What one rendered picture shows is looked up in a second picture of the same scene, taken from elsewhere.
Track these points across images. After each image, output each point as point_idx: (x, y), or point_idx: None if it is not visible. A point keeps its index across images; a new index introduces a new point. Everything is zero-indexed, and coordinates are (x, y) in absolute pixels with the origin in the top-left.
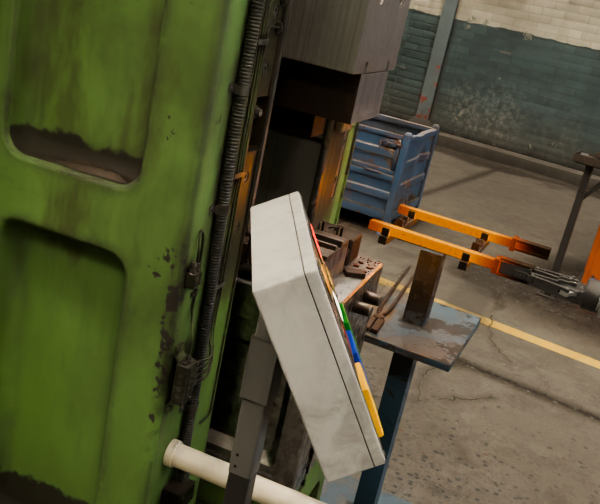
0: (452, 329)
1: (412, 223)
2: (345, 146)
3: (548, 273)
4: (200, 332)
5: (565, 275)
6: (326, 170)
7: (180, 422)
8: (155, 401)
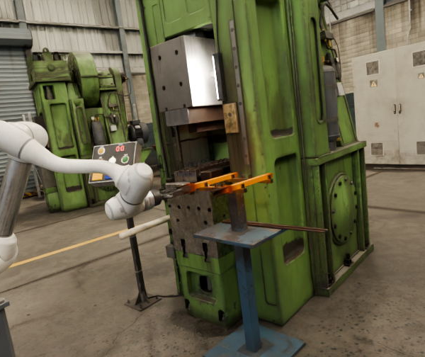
0: (231, 236)
1: (260, 181)
2: (251, 141)
3: (174, 190)
4: None
5: (172, 192)
6: (231, 149)
7: None
8: None
